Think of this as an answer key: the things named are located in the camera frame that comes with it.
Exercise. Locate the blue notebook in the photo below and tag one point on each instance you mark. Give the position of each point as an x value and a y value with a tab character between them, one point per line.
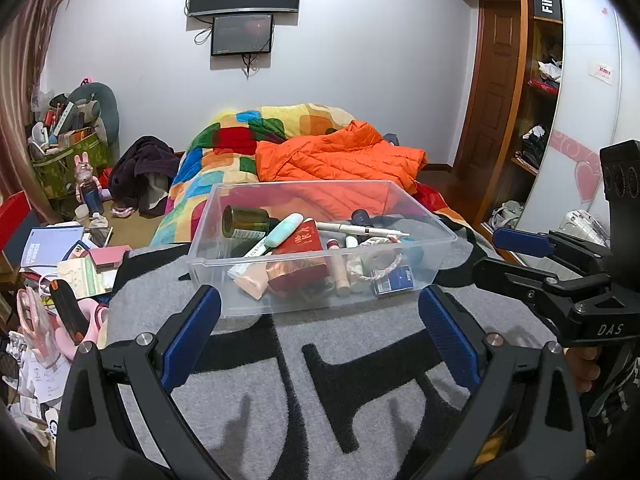
48	246

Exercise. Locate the orange puffer jacket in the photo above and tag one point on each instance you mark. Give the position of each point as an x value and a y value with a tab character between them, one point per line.
355	152

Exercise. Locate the green storage basket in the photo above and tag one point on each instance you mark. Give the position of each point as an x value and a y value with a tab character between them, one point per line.
56	172

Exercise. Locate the clear plastic storage box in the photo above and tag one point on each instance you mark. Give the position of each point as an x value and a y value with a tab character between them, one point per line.
366	258

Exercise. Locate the person's right hand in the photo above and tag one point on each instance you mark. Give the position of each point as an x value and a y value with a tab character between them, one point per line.
582	363

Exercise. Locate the wall-mounted small monitor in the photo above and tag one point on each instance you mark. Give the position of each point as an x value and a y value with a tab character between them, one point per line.
241	34

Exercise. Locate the beige cosmetic bottle red cap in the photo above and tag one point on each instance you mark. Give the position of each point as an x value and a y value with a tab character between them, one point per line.
338	269

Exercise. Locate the rabbit figurine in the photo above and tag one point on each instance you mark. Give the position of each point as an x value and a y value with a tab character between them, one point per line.
89	191

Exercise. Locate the beige long-handled brush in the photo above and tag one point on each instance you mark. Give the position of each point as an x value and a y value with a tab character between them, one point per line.
254	280

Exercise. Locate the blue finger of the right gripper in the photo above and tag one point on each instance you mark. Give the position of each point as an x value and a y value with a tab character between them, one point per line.
517	282
535	245

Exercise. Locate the pink box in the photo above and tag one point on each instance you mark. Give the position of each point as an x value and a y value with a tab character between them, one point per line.
109	257

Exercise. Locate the brown striped curtain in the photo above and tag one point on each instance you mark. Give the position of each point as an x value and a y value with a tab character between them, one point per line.
24	44

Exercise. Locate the olive green glass bottle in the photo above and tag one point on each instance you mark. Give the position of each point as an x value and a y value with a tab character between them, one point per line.
246	223

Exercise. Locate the brown wooden wardrobe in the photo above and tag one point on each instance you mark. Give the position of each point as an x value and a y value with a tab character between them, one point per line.
511	106

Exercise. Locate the mint green cosmetic tube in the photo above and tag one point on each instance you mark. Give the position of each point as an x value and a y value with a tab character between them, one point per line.
283	230

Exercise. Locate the dark purple clothes pile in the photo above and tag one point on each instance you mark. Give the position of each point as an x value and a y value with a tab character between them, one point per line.
142	177

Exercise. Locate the white sliding wardrobe door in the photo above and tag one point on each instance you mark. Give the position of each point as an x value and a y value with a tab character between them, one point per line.
598	105

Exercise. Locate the blue card box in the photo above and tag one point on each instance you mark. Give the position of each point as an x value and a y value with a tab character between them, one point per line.
398	281

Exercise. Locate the red box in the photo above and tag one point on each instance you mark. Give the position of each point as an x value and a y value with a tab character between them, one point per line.
12	213

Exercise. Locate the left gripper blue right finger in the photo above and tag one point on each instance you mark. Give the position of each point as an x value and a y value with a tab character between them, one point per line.
455	334

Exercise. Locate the colourful patchwork quilt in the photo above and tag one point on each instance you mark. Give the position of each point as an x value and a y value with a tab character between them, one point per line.
224	152

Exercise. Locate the red gold packet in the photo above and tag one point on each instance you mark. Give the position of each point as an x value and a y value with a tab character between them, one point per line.
302	270

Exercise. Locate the purple brush white head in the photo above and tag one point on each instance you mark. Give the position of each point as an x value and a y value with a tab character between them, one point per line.
360	217

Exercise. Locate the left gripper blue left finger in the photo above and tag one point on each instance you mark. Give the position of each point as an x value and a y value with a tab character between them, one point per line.
184	335

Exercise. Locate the white small ointment tube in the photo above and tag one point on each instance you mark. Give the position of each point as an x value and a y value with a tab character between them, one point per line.
258	250

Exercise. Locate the white cosmetic pen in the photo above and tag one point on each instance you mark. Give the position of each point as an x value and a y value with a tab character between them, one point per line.
359	230

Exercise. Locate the pink stand with black pad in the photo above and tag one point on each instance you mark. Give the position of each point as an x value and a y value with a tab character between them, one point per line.
78	321

